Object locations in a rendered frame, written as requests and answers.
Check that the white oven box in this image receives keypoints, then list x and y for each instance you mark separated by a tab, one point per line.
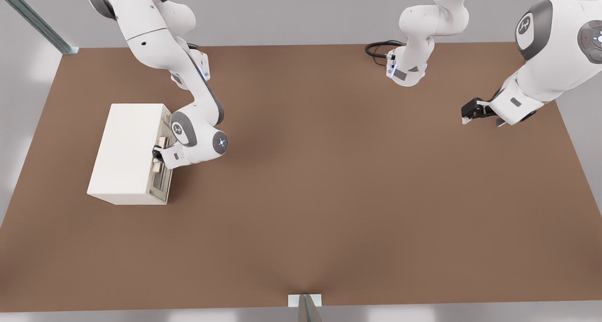
127	153

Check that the silver frame post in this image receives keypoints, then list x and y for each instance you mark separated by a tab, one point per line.
35	19
305	308

